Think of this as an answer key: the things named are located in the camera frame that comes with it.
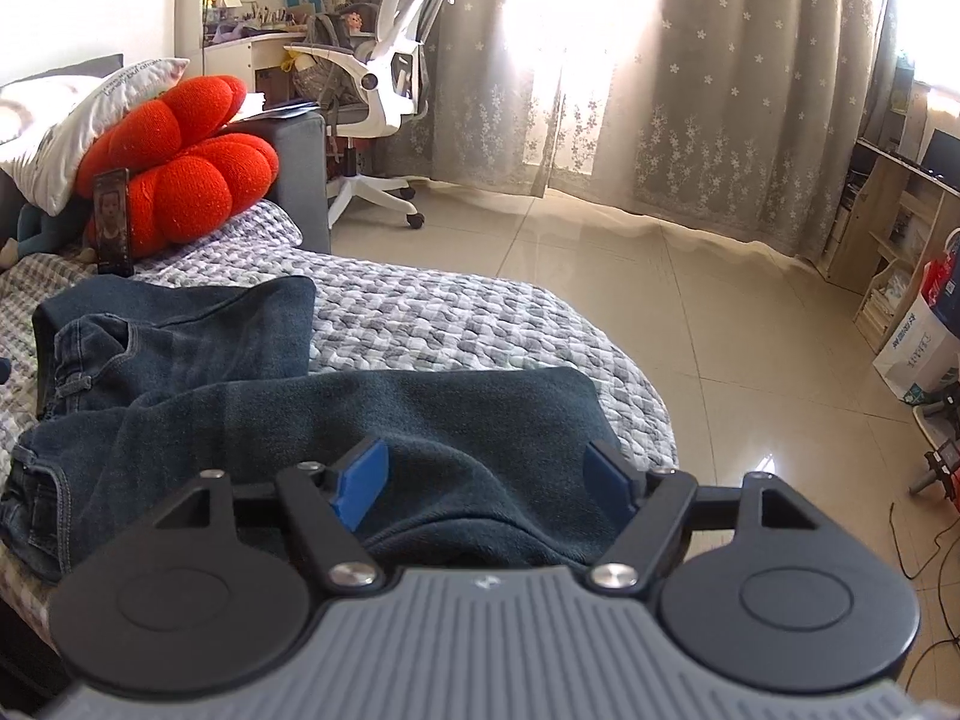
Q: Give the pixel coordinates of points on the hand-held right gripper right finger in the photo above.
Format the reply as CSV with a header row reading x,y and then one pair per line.
x,y
607,481

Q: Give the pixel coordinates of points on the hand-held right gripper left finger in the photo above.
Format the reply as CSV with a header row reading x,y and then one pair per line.
x,y
361,481

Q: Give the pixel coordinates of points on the dark blue jeans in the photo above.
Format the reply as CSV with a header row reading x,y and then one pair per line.
x,y
225,405

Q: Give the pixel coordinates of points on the grey checkered quilt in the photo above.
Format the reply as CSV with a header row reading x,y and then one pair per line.
x,y
450,315

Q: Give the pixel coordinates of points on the white paper shopping bag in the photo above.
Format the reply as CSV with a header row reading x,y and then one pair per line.
x,y
919,345

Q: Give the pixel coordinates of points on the orange pumpkin cushion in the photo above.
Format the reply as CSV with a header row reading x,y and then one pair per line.
x,y
187,187

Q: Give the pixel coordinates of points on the black smartphone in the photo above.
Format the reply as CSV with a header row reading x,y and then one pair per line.
x,y
112,221

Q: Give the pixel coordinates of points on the wooden desk unit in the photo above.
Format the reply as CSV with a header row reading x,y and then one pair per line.
x,y
885,240

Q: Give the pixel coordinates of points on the dark blue folder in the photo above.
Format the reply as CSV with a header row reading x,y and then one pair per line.
x,y
281,109

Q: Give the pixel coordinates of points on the blue plush toy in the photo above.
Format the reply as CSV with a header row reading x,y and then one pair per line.
x,y
45,232

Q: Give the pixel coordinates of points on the grey star curtain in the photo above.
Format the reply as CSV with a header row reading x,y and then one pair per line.
x,y
480,75
750,90

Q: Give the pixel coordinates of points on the white office chair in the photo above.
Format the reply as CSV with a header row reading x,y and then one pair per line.
x,y
397,52

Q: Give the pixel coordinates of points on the grey bag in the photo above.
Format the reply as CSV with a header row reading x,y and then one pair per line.
x,y
330,37

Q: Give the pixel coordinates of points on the white printed pillow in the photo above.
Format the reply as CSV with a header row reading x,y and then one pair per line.
x,y
67,127

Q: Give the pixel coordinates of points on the black monitor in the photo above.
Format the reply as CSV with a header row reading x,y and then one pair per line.
x,y
941,154

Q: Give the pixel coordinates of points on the white desk with bookshelf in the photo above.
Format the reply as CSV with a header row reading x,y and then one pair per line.
x,y
240,15

